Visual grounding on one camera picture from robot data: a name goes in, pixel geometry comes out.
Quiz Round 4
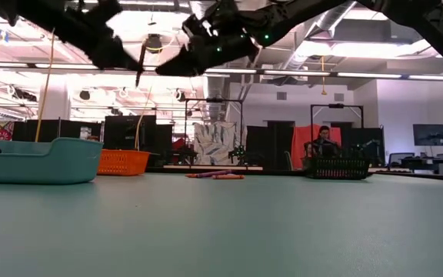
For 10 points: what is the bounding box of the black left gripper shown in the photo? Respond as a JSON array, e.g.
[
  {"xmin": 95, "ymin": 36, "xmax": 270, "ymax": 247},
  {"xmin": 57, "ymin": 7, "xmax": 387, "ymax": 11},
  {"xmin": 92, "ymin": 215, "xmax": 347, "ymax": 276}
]
[{"xmin": 63, "ymin": 0, "xmax": 145, "ymax": 72}]

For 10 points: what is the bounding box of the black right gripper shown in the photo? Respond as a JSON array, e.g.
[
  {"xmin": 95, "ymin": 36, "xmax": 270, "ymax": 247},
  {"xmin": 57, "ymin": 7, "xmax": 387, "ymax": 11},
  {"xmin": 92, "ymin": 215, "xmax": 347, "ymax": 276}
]
[{"xmin": 155, "ymin": 34, "xmax": 259, "ymax": 77}]

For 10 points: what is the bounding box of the purple crayon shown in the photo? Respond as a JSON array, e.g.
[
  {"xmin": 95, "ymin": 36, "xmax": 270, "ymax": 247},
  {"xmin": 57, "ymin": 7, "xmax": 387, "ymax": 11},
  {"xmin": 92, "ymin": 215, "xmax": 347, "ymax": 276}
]
[{"xmin": 196, "ymin": 169, "xmax": 233, "ymax": 179}]

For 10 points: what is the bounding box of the black ceiling dome fixture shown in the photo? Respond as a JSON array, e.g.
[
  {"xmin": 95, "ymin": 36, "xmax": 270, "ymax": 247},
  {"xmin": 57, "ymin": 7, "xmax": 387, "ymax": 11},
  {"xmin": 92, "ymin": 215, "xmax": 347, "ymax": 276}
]
[{"xmin": 144, "ymin": 33, "xmax": 164, "ymax": 55}]

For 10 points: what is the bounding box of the white pillar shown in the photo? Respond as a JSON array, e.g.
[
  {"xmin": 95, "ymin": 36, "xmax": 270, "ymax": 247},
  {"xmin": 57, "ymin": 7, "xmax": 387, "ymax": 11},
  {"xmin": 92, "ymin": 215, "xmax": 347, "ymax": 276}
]
[{"xmin": 38, "ymin": 75, "xmax": 72, "ymax": 121}]

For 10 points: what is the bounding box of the tall black partition panel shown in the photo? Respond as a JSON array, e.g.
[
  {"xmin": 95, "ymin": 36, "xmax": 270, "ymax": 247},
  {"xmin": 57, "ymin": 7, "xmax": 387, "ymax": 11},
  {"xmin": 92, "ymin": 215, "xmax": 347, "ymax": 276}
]
[{"xmin": 104, "ymin": 115, "xmax": 158, "ymax": 152}]

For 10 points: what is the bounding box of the white leaf patterned cloth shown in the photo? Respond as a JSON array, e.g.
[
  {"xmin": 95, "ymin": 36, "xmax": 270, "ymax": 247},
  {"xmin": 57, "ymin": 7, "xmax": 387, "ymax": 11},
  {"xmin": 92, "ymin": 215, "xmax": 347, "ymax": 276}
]
[{"xmin": 193, "ymin": 122, "xmax": 242, "ymax": 166}]

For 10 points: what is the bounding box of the small black robot rig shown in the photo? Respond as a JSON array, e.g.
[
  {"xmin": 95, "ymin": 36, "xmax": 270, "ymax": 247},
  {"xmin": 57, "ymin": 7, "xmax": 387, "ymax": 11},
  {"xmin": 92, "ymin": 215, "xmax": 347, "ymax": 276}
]
[{"xmin": 169, "ymin": 145, "xmax": 198, "ymax": 166}]

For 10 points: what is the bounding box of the long ceiling light bar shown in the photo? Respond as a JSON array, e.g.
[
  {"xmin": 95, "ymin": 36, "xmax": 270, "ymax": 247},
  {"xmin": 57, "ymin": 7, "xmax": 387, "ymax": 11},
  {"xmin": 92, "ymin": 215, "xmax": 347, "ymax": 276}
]
[{"xmin": 0, "ymin": 60, "xmax": 443, "ymax": 82}]

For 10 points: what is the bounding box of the low black partition panel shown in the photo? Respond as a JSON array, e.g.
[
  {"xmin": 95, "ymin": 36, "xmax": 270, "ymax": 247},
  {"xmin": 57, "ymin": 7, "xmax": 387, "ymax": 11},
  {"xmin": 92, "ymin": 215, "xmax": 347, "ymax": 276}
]
[{"xmin": 12, "ymin": 119, "xmax": 104, "ymax": 143}]

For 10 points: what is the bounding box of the small black green robot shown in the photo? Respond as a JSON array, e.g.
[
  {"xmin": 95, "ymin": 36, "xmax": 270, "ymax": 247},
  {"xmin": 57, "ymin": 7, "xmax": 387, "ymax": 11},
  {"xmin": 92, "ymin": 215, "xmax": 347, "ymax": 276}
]
[{"xmin": 228, "ymin": 145, "xmax": 248, "ymax": 165}]

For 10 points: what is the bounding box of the orange plastic basket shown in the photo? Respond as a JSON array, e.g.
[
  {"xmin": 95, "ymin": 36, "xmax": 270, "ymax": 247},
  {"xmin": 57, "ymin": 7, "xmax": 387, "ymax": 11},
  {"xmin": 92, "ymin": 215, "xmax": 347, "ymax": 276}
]
[{"xmin": 97, "ymin": 149, "xmax": 152, "ymax": 177}]

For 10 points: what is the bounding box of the orange red hanging cloth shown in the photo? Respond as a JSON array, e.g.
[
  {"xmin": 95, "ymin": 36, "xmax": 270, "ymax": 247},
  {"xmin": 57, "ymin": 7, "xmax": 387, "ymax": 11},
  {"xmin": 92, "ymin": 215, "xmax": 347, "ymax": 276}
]
[{"xmin": 291, "ymin": 125, "xmax": 342, "ymax": 170}]

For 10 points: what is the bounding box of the teal plastic bin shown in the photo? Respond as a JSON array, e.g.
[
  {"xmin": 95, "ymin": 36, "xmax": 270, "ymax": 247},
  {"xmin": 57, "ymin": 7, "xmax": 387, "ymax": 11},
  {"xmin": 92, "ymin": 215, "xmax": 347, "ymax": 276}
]
[{"xmin": 0, "ymin": 137, "xmax": 104, "ymax": 185}]

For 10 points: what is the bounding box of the person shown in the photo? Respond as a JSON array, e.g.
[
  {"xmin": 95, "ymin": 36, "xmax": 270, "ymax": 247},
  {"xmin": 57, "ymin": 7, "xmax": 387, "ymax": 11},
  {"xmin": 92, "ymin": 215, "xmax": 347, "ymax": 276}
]
[{"xmin": 304, "ymin": 125, "xmax": 341, "ymax": 159}]

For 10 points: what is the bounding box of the black plastic mesh basket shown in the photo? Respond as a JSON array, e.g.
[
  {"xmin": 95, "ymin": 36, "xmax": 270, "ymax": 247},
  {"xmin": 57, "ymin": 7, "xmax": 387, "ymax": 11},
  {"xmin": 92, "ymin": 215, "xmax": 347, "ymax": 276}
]
[{"xmin": 305, "ymin": 156, "xmax": 371, "ymax": 181}]

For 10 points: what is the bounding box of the grey office chair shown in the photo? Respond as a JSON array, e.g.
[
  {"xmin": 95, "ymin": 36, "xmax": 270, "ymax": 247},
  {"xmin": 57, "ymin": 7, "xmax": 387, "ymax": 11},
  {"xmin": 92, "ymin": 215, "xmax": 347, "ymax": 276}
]
[{"xmin": 388, "ymin": 152, "xmax": 415, "ymax": 167}]

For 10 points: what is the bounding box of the dark computer monitor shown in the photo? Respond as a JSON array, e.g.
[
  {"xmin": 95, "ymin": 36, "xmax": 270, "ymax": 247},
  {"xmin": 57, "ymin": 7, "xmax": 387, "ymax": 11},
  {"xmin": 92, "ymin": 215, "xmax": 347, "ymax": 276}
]
[{"xmin": 412, "ymin": 123, "xmax": 443, "ymax": 147}]

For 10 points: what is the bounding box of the ribbed silver ceiling duct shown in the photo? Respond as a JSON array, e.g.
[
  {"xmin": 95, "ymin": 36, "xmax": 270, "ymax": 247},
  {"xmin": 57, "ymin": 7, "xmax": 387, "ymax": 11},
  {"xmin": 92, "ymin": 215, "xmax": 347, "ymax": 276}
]
[{"xmin": 189, "ymin": 0, "xmax": 233, "ymax": 121}]

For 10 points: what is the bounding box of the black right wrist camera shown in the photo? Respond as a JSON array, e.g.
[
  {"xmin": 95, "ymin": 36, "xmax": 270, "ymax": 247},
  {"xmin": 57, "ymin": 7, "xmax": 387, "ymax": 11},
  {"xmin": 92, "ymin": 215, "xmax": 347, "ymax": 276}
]
[{"xmin": 182, "ymin": 0, "xmax": 222, "ymax": 38}]

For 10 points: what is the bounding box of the thin yellow hanging cord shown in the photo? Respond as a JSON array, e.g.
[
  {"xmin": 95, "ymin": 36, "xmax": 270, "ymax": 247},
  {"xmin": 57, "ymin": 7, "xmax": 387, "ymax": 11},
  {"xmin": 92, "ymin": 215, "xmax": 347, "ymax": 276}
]
[{"xmin": 135, "ymin": 76, "xmax": 155, "ymax": 151}]

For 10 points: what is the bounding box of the black table edge rail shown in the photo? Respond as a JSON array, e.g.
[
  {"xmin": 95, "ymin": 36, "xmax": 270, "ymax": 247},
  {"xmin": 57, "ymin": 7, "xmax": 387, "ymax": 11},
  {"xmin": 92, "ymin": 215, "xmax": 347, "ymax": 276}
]
[{"xmin": 144, "ymin": 165, "xmax": 443, "ymax": 181}]

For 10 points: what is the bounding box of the smooth silver ceiling duct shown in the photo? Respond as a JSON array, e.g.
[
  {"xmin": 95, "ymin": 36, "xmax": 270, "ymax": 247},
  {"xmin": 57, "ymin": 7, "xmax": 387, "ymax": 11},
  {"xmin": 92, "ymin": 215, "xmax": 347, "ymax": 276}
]
[{"xmin": 278, "ymin": 0, "xmax": 361, "ymax": 80}]

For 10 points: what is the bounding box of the grey rectangular ceiling duct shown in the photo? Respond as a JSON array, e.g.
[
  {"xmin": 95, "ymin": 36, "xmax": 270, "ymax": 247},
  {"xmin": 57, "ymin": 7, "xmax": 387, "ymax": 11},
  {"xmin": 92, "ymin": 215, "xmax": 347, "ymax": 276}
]
[{"xmin": 305, "ymin": 17, "xmax": 430, "ymax": 44}]

